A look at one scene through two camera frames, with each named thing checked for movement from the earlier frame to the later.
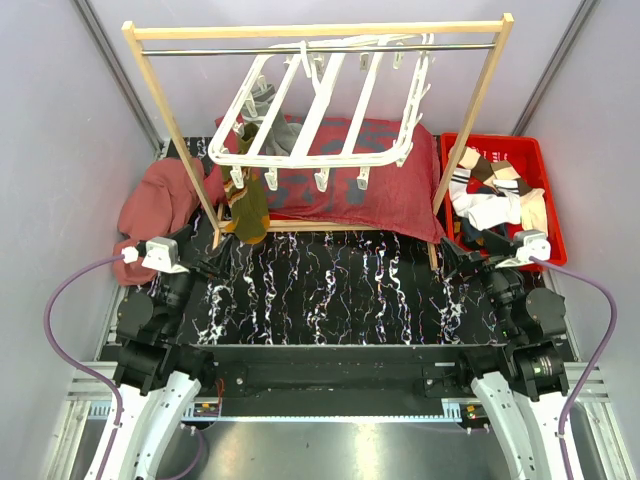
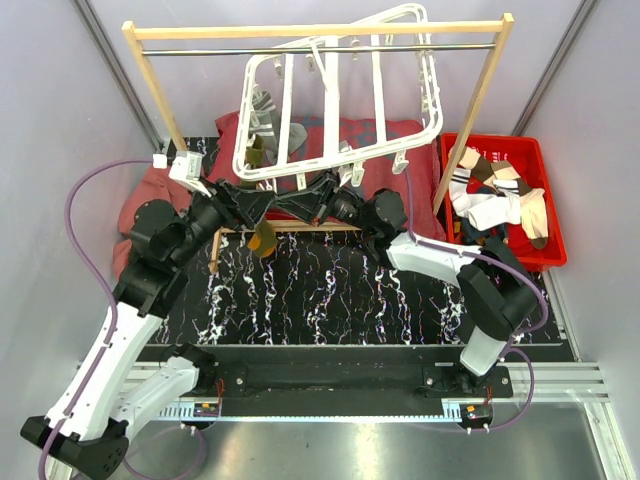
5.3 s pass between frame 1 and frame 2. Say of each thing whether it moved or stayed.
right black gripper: moved
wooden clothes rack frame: stayed
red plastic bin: stayed
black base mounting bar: stayed
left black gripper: moved
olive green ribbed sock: moved
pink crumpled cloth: stayed
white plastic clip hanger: moved
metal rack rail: stayed
